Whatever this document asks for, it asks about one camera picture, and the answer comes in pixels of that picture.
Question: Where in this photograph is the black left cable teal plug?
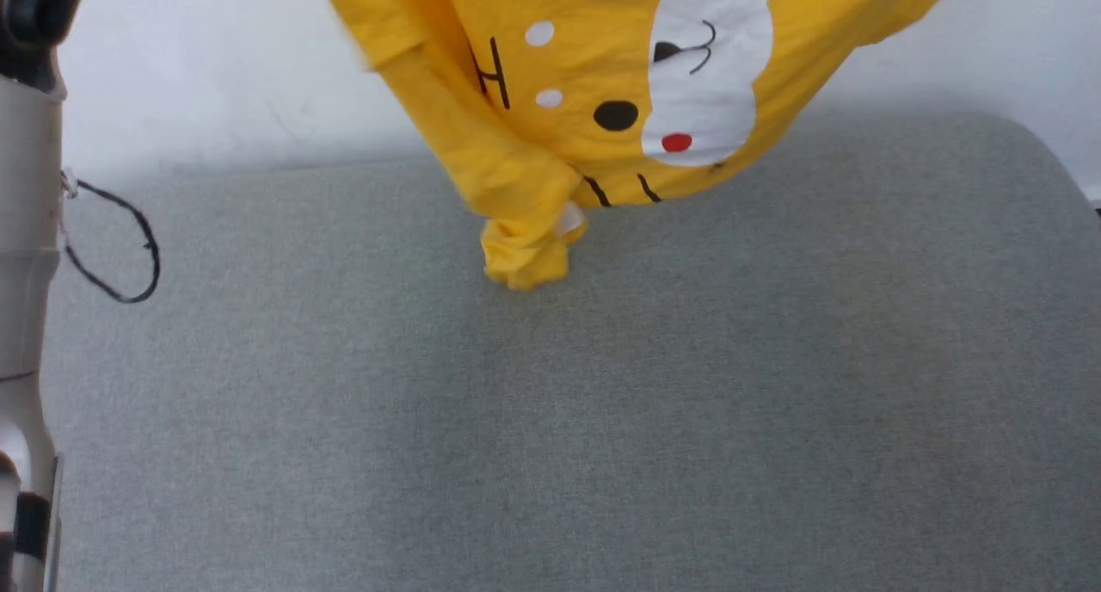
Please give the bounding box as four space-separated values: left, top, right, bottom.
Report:
58 169 162 305

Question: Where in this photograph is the yellow cartoon print t-shirt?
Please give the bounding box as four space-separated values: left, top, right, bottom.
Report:
314 0 966 292

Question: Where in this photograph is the grey fabric sofa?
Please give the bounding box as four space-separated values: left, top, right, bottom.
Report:
39 113 1101 592

